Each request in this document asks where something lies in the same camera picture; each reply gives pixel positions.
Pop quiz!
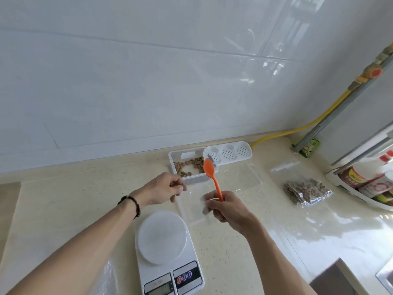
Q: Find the white digital kitchen scale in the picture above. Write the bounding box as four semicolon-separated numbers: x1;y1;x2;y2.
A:
134;210;206;295

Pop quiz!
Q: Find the clear plastic zip bag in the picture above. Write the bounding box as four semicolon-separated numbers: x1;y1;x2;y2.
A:
176;163;264;227

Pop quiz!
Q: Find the red labelled bottle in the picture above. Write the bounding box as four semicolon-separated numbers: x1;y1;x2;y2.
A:
357;178;393;199

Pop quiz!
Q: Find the person's left hand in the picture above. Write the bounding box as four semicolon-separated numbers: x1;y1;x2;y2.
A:
138;172;188;209

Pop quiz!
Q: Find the black bead bracelet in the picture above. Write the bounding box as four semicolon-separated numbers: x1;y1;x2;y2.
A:
118;195;141;219

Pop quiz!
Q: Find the clear bag of nuts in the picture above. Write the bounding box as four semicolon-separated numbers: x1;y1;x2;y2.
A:
283;178;334;208

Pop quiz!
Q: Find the white perforated container lid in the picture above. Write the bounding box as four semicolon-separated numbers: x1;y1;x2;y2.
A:
203;141;253;174

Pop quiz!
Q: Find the yellow gas hose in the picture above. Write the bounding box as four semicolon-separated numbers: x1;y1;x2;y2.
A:
250;88;353;148

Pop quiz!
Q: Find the chrome rack rail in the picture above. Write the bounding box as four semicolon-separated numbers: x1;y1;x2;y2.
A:
331;119;393;175

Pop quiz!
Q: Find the white storage rack tray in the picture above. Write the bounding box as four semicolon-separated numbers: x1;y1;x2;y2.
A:
325;168;393;212

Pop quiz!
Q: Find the white bottle red cap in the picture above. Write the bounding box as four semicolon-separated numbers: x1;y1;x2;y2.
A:
339;150;393;189

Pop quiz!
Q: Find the person's right forearm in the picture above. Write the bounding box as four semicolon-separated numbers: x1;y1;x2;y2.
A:
242;222;311;295

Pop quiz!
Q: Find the person's left forearm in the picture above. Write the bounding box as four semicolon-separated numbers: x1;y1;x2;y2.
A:
6;196;142;295

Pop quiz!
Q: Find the green sticker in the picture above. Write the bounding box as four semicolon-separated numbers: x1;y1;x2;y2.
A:
299;138;320;158

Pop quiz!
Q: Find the brass gas valve orange knob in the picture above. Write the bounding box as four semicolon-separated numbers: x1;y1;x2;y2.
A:
347;43;393;91

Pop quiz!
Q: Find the person's right hand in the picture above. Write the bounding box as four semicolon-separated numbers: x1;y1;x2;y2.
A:
203;190;258;237

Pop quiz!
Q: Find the grey metal pipe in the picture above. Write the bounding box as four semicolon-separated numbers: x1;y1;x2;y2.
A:
291;67;393;153

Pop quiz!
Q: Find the orange silicone spoon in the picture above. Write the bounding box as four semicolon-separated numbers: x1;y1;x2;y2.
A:
203;158;224;201

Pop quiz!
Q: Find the clear plastic storage container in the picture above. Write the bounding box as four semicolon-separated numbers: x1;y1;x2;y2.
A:
168;147;219;185

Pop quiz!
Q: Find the pile of brown nuts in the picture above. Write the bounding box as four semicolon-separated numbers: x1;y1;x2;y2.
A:
173;156;206;177

